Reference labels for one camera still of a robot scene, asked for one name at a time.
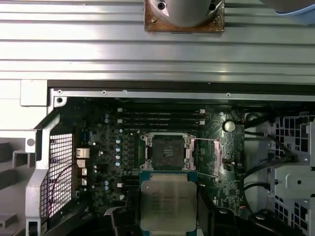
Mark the CPU socket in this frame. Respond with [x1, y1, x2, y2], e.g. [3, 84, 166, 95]
[140, 132, 197, 172]

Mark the grey parts rack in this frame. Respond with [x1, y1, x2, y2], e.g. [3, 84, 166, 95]
[0, 137, 37, 236]

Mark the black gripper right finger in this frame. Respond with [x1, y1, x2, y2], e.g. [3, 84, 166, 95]
[196, 191, 239, 236]

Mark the metal socket cover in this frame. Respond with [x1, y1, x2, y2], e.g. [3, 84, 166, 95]
[194, 137, 226, 177]

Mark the silver coin battery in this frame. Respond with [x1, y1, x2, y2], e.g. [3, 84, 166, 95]
[222, 119, 236, 133]

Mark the silver metal disk cage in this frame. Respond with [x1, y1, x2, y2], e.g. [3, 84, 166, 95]
[269, 110, 315, 236]

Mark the black wire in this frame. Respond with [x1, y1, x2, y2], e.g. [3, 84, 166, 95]
[243, 180, 270, 199]
[243, 112, 296, 163]

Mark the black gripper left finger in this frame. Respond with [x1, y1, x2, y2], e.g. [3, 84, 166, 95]
[104, 193, 141, 236]

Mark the square brown base plate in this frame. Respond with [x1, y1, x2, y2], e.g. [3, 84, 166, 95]
[144, 0, 225, 34]

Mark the black PC case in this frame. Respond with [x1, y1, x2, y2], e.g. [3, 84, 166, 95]
[19, 80, 315, 236]

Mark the silver CPU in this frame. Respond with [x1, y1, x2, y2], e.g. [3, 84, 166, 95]
[139, 172, 197, 233]

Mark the green motherboard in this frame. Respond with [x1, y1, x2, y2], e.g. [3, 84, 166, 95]
[73, 98, 247, 236]

